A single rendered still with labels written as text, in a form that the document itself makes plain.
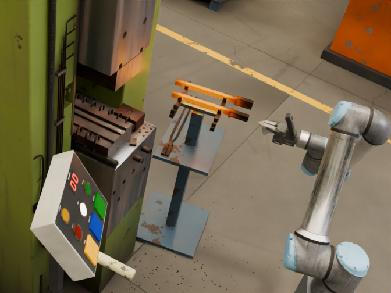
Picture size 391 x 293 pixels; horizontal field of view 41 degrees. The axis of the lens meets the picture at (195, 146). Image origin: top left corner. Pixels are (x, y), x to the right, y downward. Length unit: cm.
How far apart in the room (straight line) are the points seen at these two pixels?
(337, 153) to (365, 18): 329
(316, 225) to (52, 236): 108
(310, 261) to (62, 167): 107
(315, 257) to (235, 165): 169
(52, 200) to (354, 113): 121
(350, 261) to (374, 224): 160
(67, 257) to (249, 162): 234
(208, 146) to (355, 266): 103
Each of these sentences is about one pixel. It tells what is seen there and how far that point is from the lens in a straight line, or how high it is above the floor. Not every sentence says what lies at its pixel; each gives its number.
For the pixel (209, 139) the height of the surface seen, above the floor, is 68.
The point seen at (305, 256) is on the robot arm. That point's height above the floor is 84.
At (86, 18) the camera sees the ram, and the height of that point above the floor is 156.
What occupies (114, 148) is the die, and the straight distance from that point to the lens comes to 225.
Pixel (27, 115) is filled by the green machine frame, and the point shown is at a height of 127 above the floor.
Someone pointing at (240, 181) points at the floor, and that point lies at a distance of 367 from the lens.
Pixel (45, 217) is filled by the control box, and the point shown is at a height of 118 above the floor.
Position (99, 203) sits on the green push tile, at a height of 102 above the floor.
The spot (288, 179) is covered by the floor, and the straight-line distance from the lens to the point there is 383.
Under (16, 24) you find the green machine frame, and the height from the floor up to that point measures 160.
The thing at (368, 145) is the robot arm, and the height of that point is 117.
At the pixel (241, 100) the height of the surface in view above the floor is 96.
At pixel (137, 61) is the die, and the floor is 133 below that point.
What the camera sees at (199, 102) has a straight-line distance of 262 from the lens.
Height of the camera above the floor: 242
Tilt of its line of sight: 39 degrees down
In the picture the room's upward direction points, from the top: 14 degrees clockwise
